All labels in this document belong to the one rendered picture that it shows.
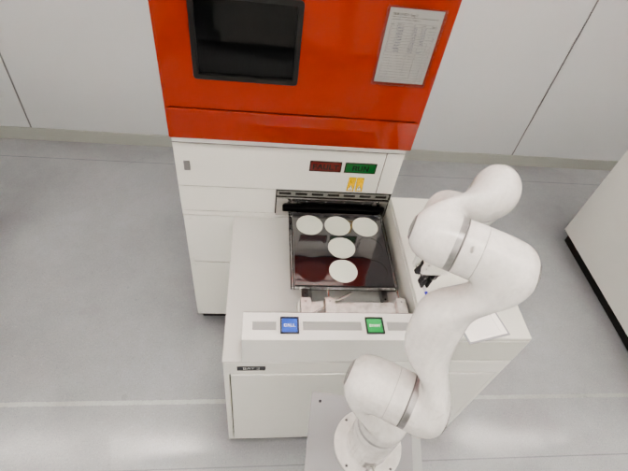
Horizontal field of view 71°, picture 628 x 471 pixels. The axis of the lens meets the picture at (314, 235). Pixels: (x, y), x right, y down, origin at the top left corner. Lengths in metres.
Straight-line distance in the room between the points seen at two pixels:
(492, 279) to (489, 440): 1.75
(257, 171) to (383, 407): 0.98
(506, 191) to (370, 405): 0.51
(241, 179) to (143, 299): 1.16
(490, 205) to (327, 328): 0.70
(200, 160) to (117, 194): 1.61
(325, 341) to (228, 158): 0.72
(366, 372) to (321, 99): 0.82
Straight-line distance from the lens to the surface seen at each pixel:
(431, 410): 0.98
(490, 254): 0.78
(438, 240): 0.77
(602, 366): 3.03
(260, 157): 1.61
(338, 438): 1.36
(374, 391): 0.99
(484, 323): 1.52
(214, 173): 1.67
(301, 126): 1.47
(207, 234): 1.91
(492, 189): 0.84
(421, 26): 1.36
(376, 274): 1.59
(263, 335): 1.33
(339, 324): 1.38
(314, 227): 1.69
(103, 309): 2.63
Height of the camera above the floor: 2.13
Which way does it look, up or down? 48 degrees down
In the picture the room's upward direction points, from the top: 10 degrees clockwise
